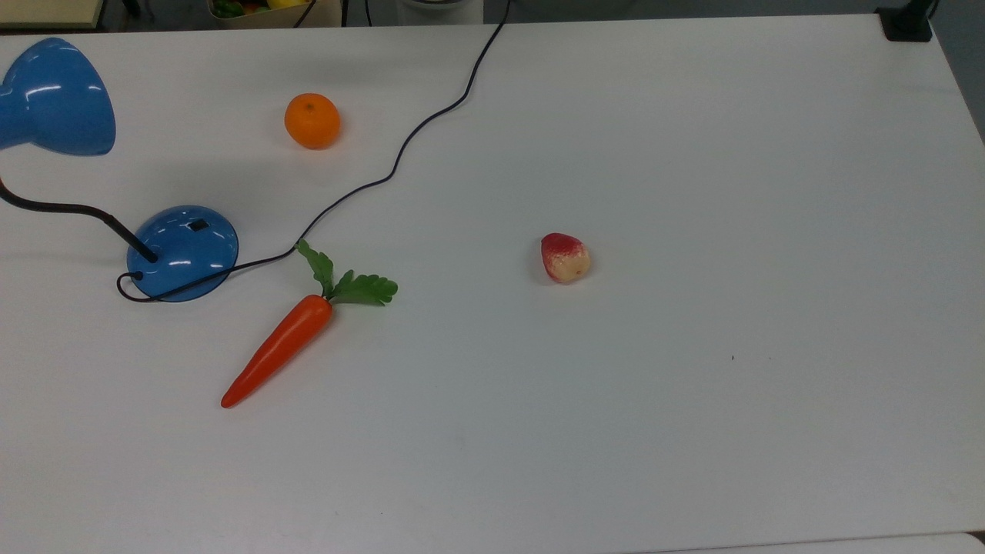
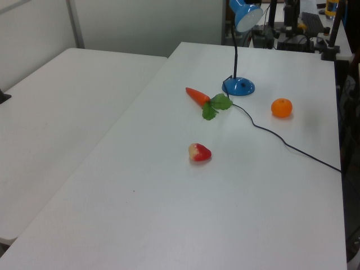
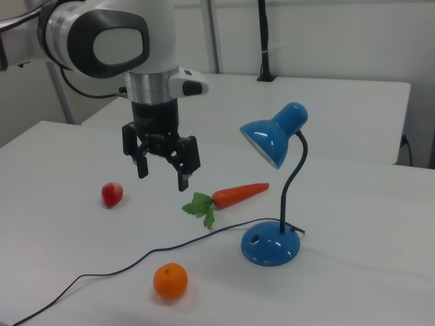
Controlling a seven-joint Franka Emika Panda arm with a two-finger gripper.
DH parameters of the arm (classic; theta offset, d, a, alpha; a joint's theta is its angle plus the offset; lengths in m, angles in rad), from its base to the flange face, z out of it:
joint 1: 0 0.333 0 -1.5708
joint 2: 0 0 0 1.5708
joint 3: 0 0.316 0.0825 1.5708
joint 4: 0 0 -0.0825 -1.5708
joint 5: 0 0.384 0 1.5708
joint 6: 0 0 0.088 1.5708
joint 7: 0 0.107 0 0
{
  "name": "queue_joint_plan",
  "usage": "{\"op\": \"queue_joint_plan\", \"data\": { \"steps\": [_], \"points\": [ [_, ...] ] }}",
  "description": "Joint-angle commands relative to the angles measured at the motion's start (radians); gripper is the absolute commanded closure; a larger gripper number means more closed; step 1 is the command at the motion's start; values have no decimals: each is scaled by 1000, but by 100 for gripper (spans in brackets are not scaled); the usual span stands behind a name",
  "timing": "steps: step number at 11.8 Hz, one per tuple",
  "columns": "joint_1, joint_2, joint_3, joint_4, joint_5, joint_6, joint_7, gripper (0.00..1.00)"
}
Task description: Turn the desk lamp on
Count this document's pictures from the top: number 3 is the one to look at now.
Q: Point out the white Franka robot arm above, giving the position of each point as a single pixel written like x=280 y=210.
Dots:
x=159 y=34

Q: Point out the black camera pole with base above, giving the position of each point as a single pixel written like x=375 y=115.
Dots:
x=264 y=34

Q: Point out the grey metal frame post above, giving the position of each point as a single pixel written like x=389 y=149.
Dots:
x=66 y=109

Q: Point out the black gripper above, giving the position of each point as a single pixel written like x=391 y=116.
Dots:
x=155 y=119

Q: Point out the orange toy carrot green leaves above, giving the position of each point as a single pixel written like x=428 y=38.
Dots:
x=238 y=195

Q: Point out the red yellow toy strawberry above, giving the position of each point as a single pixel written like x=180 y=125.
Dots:
x=111 y=195

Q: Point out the white side table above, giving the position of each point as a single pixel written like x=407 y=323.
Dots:
x=340 y=112

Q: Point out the blue gooseneck desk lamp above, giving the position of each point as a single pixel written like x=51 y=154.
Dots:
x=268 y=248

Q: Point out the orange tangerine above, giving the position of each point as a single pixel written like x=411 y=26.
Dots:
x=170 y=281

